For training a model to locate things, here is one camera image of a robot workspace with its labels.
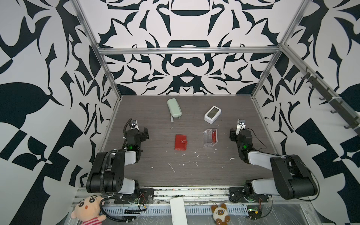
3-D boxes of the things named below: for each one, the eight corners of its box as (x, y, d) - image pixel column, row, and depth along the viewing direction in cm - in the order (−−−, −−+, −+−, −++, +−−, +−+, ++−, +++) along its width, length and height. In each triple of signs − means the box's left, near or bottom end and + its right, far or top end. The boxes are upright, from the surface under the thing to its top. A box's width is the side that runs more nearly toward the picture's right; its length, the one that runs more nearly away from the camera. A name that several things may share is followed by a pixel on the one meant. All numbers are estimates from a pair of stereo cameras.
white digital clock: (202, 119, 108) (203, 115, 104) (212, 108, 114) (213, 105, 110) (211, 124, 104) (212, 121, 101) (220, 114, 111) (222, 110, 107)
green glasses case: (171, 122, 106) (171, 119, 103) (166, 102, 119) (166, 98, 116) (183, 119, 107) (183, 116, 104) (177, 100, 120) (177, 96, 117)
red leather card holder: (174, 150, 92) (174, 148, 90) (175, 136, 99) (174, 134, 97) (187, 150, 92) (187, 148, 90) (186, 136, 99) (187, 134, 97)
